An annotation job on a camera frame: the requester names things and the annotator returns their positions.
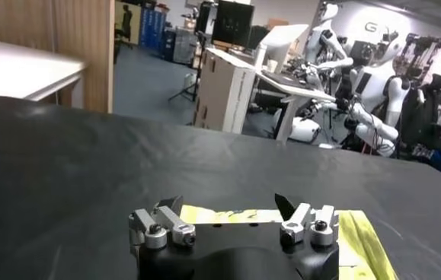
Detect yellow-green t-shirt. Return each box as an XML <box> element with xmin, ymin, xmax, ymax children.
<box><xmin>180</xmin><ymin>205</ymin><xmax>398</xmax><ymax>280</ymax></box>

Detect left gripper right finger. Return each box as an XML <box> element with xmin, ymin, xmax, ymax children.
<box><xmin>274</xmin><ymin>192</ymin><xmax>340</xmax><ymax>247</ymax></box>

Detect tall white cardboard box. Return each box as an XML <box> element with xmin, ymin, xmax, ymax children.
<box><xmin>193</xmin><ymin>48</ymin><xmax>257</xmax><ymax>134</ymax></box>

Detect white table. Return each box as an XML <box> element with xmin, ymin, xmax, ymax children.
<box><xmin>0</xmin><ymin>37</ymin><xmax>88</xmax><ymax>103</ymax></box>

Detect wooden partition panel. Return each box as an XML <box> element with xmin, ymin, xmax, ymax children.
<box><xmin>0</xmin><ymin>0</ymin><xmax>115</xmax><ymax>114</ymax></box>

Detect white curved panel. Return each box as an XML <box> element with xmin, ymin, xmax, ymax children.
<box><xmin>254</xmin><ymin>24</ymin><xmax>311</xmax><ymax>75</ymax></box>

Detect black tablecloth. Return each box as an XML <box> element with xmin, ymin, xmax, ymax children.
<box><xmin>0</xmin><ymin>94</ymin><xmax>441</xmax><ymax>280</ymax></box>

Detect white humanoid robot with base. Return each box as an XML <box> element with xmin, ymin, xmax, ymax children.
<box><xmin>273</xmin><ymin>30</ymin><xmax>414</xmax><ymax>158</ymax></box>

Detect small white standing desk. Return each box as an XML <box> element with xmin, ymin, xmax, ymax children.
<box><xmin>256</xmin><ymin>68</ymin><xmax>337</xmax><ymax>144</ymax></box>

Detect blue storage crates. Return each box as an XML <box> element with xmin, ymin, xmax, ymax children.
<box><xmin>139</xmin><ymin>7</ymin><xmax>168</xmax><ymax>58</ymax></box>

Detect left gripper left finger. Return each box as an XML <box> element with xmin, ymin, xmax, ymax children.
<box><xmin>128</xmin><ymin>196</ymin><xmax>197</xmax><ymax>250</ymax></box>

